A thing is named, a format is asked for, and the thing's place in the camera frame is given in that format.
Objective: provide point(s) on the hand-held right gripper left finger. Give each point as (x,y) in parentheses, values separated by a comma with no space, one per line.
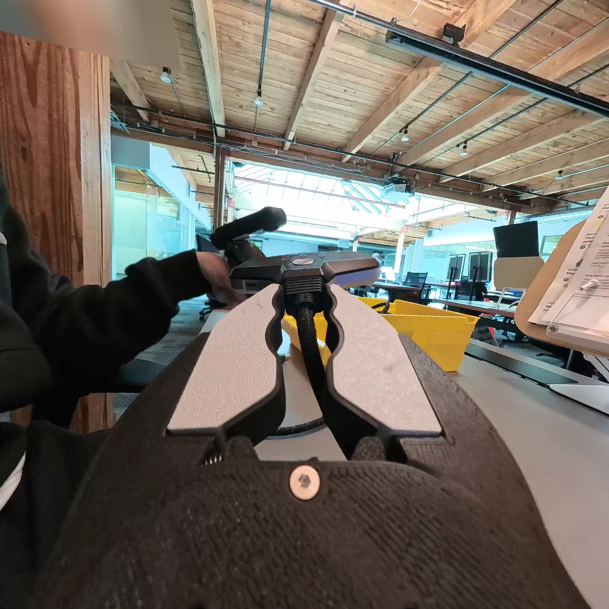
(228,371)

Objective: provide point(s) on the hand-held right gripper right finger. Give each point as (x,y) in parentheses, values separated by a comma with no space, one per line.
(380,380)

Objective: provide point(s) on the person's left forearm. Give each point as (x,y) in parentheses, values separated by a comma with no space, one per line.
(157,295)

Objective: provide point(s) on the person's left hand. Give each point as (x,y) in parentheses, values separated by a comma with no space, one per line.
(216,273)

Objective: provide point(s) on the yellow plastic bin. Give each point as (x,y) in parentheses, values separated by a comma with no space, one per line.
(428,333)

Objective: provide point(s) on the black office chair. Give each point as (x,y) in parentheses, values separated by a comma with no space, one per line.
(416,283)

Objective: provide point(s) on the black monitor on stand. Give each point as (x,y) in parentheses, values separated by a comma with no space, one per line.
(480,264)
(456,266)

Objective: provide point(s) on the ceiling projector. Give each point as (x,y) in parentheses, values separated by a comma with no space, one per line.
(397,190)

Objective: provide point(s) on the wooden document board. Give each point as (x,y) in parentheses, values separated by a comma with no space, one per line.
(537,285)

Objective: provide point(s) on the large black monitor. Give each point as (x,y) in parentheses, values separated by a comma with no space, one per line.
(516,238)

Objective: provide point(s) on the person's black hoodie torso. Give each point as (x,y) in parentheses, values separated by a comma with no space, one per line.
(28,357)

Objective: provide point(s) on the wooden pillar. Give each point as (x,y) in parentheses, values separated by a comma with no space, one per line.
(47,166)

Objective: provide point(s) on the black ceiling track rail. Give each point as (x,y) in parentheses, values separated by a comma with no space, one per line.
(476,59)

